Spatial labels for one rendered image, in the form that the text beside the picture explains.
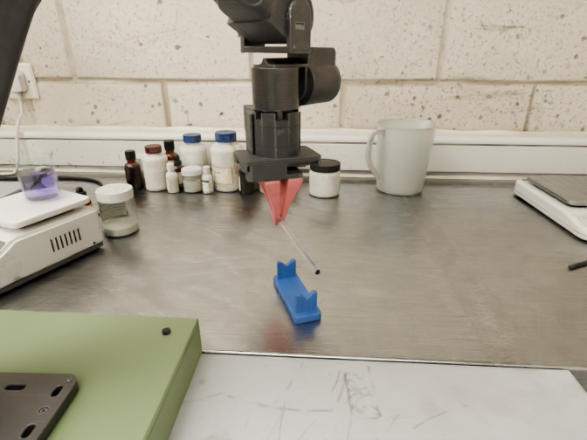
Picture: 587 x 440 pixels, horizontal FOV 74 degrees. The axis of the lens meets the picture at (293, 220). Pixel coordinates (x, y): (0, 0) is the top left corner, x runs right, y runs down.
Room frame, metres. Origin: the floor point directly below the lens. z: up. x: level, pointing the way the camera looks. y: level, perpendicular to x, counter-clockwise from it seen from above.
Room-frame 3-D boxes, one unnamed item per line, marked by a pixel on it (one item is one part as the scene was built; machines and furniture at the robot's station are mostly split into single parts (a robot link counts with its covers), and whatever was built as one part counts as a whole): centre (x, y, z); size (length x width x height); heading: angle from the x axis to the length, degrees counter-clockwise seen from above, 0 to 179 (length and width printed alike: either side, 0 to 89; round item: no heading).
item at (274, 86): (0.51, 0.02, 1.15); 0.07 x 0.06 x 0.07; 139
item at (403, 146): (0.86, -0.23, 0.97); 0.18 x 0.13 x 0.15; 121
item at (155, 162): (0.87, 0.31, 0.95); 0.06 x 0.06 x 0.10
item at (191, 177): (0.85, 0.23, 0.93); 0.05 x 0.05 x 0.05
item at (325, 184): (0.83, -0.07, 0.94); 0.07 x 0.07 x 0.07
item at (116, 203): (0.64, 0.31, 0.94); 0.06 x 0.06 x 0.08
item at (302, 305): (0.43, 0.00, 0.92); 0.10 x 0.03 x 0.04; 18
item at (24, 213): (0.55, 0.39, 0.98); 0.12 x 0.12 x 0.01; 62
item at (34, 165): (0.57, 0.38, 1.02); 0.06 x 0.05 x 0.08; 83
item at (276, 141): (0.50, 0.02, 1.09); 0.10 x 0.07 x 0.07; 107
